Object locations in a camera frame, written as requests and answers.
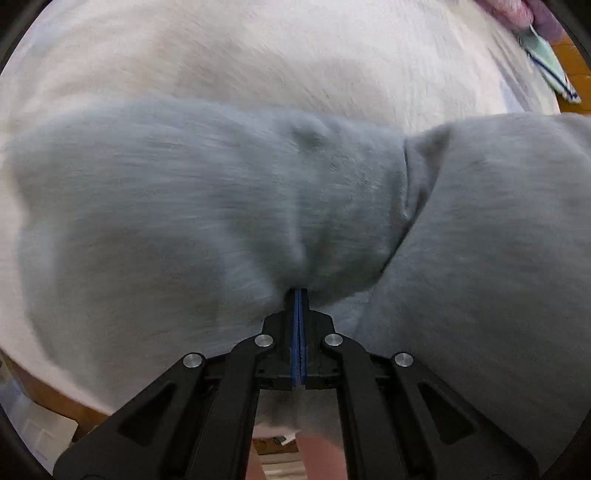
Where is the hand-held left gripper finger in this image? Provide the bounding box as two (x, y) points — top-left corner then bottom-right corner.
(300, 287), (540, 480)
(53, 287), (300, 480)

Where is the grey zip hoodie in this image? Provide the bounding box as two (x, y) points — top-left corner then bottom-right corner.
(4, 95), (591, 472)

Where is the bed with floral sheet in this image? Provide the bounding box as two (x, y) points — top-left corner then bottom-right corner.
(0, 0), (561, 439)

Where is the blue striped pillow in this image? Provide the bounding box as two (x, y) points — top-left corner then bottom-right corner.
(519, 23), (583, 103)

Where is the wooden headboard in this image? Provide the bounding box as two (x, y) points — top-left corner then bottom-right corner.
(551, 28), (591, 116)

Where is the purple floral quilt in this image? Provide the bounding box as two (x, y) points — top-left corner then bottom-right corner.
(478, 0), (566, 40)

